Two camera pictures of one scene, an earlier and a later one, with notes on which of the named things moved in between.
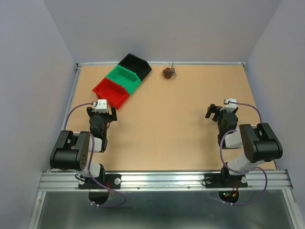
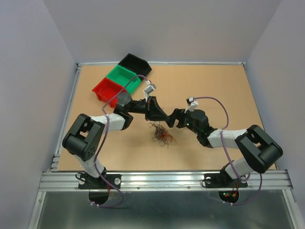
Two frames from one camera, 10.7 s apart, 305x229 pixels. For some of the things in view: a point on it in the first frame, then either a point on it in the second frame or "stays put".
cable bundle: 169,72 to 161,134
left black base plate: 111,181 stays put
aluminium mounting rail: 276,180 stays put
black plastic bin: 137,65 stays put
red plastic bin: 115,94 stays put
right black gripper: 211,108 to 178,114
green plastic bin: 128,78 stays put
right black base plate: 218,180 stays put
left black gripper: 113,114 to 153,111
